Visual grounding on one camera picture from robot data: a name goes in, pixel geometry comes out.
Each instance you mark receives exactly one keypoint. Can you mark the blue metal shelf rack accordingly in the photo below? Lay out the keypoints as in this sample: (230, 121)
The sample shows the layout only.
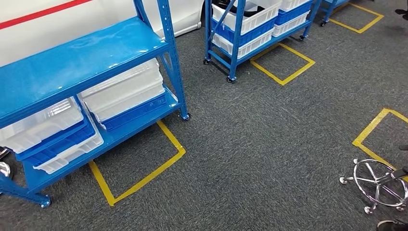
(328, 8)
(79, 54)
(237, 38)

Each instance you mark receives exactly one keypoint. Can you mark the person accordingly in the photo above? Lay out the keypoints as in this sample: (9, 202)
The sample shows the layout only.
(392, 225)

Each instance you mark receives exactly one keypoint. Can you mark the black round wheeled stool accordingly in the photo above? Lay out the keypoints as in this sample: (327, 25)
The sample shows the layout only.
(379, 185)

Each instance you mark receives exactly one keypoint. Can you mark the yellow floor tape square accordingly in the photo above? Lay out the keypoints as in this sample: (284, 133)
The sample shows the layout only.
(149, 173)

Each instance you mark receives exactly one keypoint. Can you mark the black trim piece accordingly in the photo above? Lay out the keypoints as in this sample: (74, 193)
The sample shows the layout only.
(248, 9)

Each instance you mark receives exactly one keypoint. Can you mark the white car with red stripe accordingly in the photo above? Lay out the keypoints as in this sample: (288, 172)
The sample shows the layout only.
(63, 28)

